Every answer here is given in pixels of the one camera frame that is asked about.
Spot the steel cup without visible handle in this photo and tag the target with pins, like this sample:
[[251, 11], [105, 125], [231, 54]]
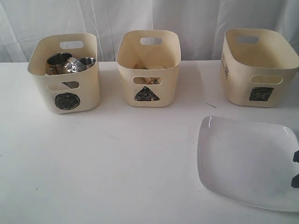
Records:
[[55, 63]]

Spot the white backdrop curtain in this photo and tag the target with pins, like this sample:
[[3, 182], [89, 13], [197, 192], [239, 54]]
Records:
[[200, 24]]

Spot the white square plate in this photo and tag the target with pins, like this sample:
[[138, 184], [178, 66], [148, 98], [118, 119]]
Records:
[[248, 162]]

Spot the cream bin with triangle mark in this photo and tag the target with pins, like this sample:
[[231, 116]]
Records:
[[153, 48]]

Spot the cream bin with circle mark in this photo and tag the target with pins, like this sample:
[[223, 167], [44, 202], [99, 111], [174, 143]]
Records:
[[66, 93]]

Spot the steel bowl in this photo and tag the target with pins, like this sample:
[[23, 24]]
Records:
[[71, 66]]

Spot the cream bin with square mark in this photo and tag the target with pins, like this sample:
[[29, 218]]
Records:
[[257, 66]]

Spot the steel cup with wire handle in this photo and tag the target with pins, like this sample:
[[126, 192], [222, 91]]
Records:
[[88, 62]]

